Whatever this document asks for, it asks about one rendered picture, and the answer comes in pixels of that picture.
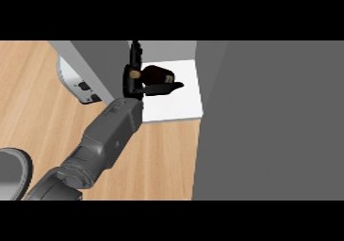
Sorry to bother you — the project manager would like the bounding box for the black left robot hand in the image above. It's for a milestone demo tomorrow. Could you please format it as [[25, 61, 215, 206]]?
[[122, 40, 185, 102]]

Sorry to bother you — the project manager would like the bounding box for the dark brown wine bottle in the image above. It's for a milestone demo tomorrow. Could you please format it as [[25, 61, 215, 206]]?
[[140, 64, 178, 87]]

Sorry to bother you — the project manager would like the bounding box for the white cabinet shelf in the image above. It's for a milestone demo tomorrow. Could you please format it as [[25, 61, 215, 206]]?
[[140, 58, 206, 124]]

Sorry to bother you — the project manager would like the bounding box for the pale grey appliance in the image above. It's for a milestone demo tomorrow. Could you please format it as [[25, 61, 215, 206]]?
[[57, 55, 106, 106]]

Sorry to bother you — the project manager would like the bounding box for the dark grey round object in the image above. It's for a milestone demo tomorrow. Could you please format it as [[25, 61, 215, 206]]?
[[0, 147, 36, 201]]

